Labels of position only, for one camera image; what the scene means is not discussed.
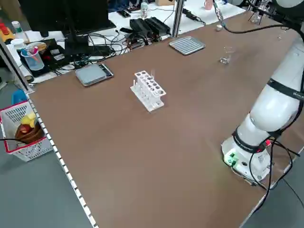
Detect black monitor stand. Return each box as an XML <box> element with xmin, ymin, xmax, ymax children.
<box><xmin>62</xmin><ymin>0</ymin><xmax>90</xmax><ymax>57</ymax></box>

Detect aluminium frame post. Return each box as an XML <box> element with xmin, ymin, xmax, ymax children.
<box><xmin>0</xmin><ymin>38</ymin><xmax>35</xmax><ymax>94</ymax></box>
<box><xmin>171</xmin><ymin>0</ymin><xmax>185</xmax><ymax>38</ymax></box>

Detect silver digital scale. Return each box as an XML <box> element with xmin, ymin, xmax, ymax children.
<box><xmin>75</xmin><ymin>63</ymin><xmax>114</xmax><ymax>87</ymax></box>

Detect white slotted edge strip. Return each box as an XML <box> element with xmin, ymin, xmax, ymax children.
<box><xmin>26</xmin><ymin>92</ymin><xmax>100</xmax><ymax>228</ymax></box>

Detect yellow fruit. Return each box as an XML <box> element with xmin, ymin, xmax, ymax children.
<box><xmin>20</xmin><ymin>113</ymin><xmax>37</xmax><ymax>126</ymax></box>

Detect blue plastic object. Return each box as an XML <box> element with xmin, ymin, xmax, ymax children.
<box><xmin>11</xmin><ymin>89</ymin><xmax>28</xmax><ymax>105</ymax></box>

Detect red and yellow toy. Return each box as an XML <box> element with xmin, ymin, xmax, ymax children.
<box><xmin>0</xmin><ymin>22</ymin><xmax>15</xmax><ymax>45</ymax></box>

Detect black flat box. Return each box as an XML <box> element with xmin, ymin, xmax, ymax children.
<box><xmin>18</xmin><ymin>38</ymin><xmax>72</xmax><ymax>78</ymax></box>

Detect clear cup with pens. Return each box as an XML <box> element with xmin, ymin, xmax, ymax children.
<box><xmin>20</xmin><ymin>46</ymin><xmax>45</xmax><ymax>71</ymax></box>

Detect black monitor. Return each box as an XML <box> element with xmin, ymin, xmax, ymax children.
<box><xmin>18</xmin><ymin>0</ymin><xmax>117</xmax><ymax>38</ymax></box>

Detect white basket with red rim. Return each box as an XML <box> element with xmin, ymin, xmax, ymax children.
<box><xmin>0</xmin><ymin>99</ymin><xmax>54</xmax><ymax>162</ymax></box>

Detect clear bottle with white cap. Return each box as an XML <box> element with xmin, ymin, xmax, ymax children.
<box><xmin>10</xmin><ymin>20</ymin><xmax>27</xmax><ymax>45</ymax></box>

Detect thin black cable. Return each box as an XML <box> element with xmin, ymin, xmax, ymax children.
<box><xmin>0</xmin><ymin>137</ymin><xmax>27</xmax><ymax>144</ymax></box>

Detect jar with white lid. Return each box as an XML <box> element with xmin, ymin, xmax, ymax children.
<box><xmin>10</xmin><ymin>38</ymin><xmax>25</xmax><ymax>49</ymax></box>

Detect bottle with green cap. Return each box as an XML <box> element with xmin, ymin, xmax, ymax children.
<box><xmin>140</xmin><ymin>1</ymin><xmax>150</xmax><ymax>19</ymax></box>

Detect white side table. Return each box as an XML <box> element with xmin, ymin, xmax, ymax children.
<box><xmin>108</xmin><ymin>0</ymin><xmax>247</xmax><ymax>40</ymax></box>

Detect white test tube rack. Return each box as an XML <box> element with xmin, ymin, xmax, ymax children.
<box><xmin>130</xmin><ymin>70</ymin><xmax>167</xmax><ymax>112</ymax></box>

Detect brown wooden bowl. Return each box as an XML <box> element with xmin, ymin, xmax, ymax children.
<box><xmin>14</xmin><ymin>122</ymin><xmax>46</xmax><ymax>145</ymax></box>

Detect ribbed metal tray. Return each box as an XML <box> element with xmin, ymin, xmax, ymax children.
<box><xmin>169</xmin><ymin>36</ymin><xmax>206</xmax><ymax>56</ymax></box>

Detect long black power supply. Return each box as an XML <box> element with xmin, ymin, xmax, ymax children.
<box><xmin>129</xmin><ymin>18</ymin><xmax>152</xmax><ymax>38</ymax></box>
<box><xmin>144</xmin><ymin>16</ymin><xmax>171</xmax><ymax>34</ymax></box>

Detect black arm foot cable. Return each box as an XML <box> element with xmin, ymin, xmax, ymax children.
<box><xmin>237</xmin><ymin>136</ymin><xmax>304</xmax><ymax>228</ymax></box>

